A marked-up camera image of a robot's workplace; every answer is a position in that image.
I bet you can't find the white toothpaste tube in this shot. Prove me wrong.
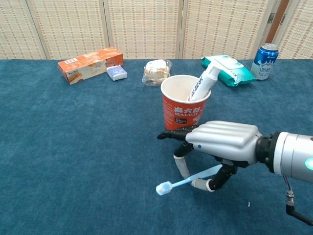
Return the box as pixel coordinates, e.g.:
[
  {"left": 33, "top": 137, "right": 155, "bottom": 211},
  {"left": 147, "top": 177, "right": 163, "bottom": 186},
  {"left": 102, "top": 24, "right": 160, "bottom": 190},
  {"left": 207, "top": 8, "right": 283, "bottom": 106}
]
[{"left": 187, "top": 65, "right": 222, "bottom": 102}]

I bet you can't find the green wet wipes pack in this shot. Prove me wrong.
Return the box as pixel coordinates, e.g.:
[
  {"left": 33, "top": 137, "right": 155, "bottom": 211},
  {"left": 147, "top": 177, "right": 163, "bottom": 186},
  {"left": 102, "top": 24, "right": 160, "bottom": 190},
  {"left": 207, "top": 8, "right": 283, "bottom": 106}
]
[{"left": 201, "top": 54, "right": 256, "bottom": 88}]

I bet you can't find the blue table cloth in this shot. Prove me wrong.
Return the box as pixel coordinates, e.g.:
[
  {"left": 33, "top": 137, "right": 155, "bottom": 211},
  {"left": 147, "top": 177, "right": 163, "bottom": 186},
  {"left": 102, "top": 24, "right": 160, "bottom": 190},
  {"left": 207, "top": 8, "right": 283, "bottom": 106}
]
[{"left": 0, "top": 58, "right": 313, "bottom": 235}]

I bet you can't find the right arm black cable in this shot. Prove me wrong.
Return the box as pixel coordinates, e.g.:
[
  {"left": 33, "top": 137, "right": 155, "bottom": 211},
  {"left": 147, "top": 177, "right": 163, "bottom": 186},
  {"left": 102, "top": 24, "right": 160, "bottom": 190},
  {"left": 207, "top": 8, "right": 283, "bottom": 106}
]
[{"left": 282, "top": 175, "right": 313, "bottom": 227}]

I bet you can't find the bread in clear bag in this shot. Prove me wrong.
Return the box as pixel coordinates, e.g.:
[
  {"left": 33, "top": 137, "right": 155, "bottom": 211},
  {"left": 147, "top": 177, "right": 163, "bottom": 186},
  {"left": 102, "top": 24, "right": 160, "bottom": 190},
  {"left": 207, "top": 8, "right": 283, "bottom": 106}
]
[{"left": 141, "top": 59, "right": 173, "bottom": 87}]

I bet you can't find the small blue tissue pack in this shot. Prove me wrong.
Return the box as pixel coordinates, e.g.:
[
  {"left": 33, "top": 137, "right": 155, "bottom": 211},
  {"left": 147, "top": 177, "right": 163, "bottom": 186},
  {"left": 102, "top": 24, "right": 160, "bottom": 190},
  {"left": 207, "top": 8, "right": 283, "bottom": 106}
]
[{"left": 106, "top": 65, "right": 129, "bottom": 82}]

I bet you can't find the light blue toothbrush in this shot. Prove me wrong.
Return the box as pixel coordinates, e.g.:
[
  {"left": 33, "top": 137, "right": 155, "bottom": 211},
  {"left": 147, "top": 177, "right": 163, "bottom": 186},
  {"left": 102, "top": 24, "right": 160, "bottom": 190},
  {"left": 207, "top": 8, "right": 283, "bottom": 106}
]
[{"left": 156, "top": 164, "right": 223, "bottom": 196}]

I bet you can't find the blue white drink can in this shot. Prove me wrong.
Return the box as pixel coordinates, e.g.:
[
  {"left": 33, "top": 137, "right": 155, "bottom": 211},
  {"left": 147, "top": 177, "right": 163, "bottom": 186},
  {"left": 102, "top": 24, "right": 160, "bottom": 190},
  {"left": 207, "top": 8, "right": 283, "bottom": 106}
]
[{"left": 250, "top": 43, "right": 280, "bottom": 81}]

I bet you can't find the red paper cup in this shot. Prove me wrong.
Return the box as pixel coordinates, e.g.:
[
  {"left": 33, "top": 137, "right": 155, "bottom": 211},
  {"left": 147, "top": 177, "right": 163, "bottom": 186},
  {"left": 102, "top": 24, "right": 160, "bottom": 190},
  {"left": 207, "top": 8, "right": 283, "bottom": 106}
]
[{"left": 160, "top": 74, "right": 212, "bottom": 131}]

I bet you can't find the woven bamboo folding screen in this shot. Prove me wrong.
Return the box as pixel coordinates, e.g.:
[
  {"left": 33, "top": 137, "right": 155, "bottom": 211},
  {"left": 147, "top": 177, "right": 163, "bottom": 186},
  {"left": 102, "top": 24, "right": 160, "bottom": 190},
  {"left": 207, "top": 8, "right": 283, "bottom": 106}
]
[
  {"left": 0, "top": 0, "right": 269, "bottom": 60},
  {"left": 272, "top": 0, "right": 313, "bottom": 59}
]

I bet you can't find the orange biscuit box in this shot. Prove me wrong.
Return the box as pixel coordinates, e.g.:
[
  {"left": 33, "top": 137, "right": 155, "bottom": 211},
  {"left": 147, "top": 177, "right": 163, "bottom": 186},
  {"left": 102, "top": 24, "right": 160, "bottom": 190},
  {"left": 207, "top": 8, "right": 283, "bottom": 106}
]
[{"left": 57, "top": 47, "right": 125, "bottom": 85}]

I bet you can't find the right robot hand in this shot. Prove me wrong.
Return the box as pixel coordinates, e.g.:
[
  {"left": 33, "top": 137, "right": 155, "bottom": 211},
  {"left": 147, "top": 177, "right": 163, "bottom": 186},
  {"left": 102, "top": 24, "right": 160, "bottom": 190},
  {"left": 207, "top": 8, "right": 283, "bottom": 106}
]
[{"left": 156, "top": 120, "right": 263, "bottom": 194}]

